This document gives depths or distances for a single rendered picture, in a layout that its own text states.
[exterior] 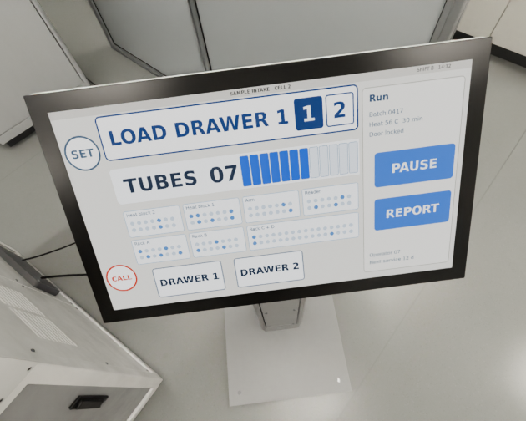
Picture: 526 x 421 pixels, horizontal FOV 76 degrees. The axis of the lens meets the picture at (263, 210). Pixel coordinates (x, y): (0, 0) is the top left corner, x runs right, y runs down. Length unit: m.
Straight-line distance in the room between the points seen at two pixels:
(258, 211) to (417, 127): 0.22
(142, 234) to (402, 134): 0.34
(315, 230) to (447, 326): 1.21
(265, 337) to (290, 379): 0.17
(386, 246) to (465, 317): 1.17
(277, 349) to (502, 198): 1.26
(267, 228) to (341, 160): 0.13
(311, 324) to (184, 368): 0.53
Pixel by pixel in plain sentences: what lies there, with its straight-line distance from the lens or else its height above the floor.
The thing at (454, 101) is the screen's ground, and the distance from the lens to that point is 0.47.
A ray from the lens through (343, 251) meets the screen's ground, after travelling 0.47.
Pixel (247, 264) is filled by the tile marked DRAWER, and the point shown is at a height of 1.01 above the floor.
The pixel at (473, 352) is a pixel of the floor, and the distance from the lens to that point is 1.62.
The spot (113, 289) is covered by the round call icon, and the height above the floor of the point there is 1.00.
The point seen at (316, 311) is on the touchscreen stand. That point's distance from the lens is 1.45.
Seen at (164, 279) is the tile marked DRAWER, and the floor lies 1.01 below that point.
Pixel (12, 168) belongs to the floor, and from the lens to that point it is 2.34.
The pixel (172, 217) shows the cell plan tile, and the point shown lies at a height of 1.07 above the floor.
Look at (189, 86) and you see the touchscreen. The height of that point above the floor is 1.19.
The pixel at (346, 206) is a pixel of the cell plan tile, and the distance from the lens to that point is 0.45.
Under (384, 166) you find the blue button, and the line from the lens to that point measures 0.45.
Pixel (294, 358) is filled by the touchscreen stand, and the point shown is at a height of 0.04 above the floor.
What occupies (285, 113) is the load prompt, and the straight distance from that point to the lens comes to 0.40.
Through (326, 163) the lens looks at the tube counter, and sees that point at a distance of 0.42.
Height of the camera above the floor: 1.45
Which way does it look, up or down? 61 degrees down
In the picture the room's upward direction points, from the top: 7 degrees counter-clockwise
